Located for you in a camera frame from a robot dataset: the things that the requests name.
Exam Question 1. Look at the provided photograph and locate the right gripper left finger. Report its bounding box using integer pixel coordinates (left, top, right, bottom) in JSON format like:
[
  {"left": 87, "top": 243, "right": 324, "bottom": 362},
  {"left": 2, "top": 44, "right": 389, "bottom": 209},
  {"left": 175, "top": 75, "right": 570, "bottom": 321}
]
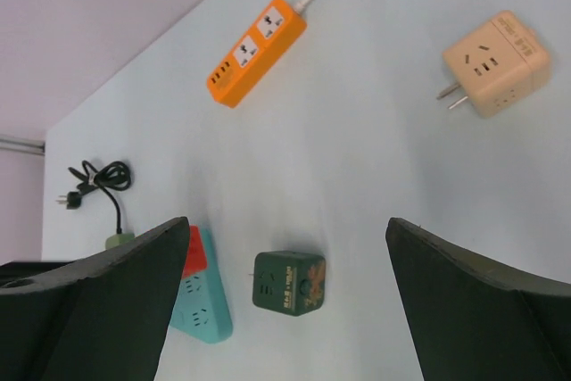
[{"left": 1, "top": 217, "right": 190, "bottom": 380}]

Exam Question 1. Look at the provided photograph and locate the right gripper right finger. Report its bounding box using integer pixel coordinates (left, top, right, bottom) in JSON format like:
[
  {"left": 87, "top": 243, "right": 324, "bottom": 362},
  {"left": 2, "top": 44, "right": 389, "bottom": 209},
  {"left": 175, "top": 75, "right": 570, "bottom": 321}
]
[{"left": 385, "top": 218, "right": 570, "bottom": 380}]

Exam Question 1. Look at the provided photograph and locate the teal triangular power socket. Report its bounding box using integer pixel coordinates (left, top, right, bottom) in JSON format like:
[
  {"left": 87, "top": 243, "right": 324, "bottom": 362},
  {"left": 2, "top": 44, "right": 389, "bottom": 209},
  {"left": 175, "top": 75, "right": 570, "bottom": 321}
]
[{"left": 170, "top": 227, "right": 233, "bottom": 344}]

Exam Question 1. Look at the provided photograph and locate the red cube plug adapter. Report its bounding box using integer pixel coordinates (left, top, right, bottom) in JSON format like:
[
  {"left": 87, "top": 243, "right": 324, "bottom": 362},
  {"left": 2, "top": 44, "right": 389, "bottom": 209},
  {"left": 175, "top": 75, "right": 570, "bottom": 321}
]
[{"left": 181, "top": 225, "right": 208, "bottom": 279}]

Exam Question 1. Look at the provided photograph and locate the dark green cube adapter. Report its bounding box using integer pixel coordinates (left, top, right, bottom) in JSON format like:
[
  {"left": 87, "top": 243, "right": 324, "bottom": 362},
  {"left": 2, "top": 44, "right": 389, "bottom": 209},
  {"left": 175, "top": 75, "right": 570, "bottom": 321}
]
[{"left": 252, "top": 251, "right": 327, "bottom": 317}]

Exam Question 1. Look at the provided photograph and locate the green power strip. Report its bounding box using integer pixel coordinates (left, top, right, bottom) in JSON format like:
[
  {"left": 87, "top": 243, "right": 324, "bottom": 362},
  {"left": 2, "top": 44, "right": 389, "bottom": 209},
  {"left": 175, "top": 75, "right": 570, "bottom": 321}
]
[{"left": 105, "top": 233, "right": 135, "bottom": 250}]

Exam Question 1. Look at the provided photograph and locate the beige cube plug adapter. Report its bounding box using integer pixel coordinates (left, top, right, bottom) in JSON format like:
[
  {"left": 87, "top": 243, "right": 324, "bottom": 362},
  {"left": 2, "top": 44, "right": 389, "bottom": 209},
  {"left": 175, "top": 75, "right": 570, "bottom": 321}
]
[{"left": 437, "top": 10, "right": 551, "bottom": 118}]

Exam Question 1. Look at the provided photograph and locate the orange power strip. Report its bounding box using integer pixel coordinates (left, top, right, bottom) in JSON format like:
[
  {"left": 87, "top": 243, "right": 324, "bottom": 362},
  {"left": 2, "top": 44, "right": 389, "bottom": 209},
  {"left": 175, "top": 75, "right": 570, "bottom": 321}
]
[{"left": 206, "top": 0, "right": 307, "bottom": 108}]

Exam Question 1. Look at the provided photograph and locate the black power strip cable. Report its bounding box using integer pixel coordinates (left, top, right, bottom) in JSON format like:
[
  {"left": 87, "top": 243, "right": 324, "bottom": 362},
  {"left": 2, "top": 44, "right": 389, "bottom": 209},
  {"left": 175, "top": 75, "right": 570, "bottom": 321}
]
[{"left": 55, "top": 160, "right": 134, "bottom": 236}]

